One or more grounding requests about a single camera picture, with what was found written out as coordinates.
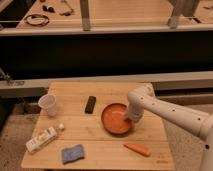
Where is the clear plastic cup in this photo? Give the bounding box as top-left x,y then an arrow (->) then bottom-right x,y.
38,94 -> 57,117

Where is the orange ceramic bowl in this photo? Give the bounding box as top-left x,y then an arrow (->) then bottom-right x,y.
101,103 -> 133,135

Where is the small black object on bench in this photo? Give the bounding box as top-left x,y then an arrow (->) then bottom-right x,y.
42,5 -> 55,13

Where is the black coiled cable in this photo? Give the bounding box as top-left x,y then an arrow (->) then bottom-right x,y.
23,13 -> 50,27

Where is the metal clamp at left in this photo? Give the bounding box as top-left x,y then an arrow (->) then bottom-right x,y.
0,68 -> 25,86

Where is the white plastic bottle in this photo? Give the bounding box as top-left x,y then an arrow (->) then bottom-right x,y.
26,124 -> 65,154

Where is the orange carrot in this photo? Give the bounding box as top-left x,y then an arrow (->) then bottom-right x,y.
124,143 -> 151,156

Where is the black rectangular block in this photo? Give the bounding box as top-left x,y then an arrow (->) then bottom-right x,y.
85,96 -> 96,114

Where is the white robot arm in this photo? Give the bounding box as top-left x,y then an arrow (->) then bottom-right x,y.
126,84 -> 213,171

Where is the grey metal bracket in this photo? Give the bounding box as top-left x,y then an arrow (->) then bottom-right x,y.
167,0 -> 200,29

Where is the grey metal post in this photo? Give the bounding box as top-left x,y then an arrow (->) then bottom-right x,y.
80,0 -> 90,31

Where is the blue sponge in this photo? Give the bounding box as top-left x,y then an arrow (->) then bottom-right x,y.
61,144 -> 85,164

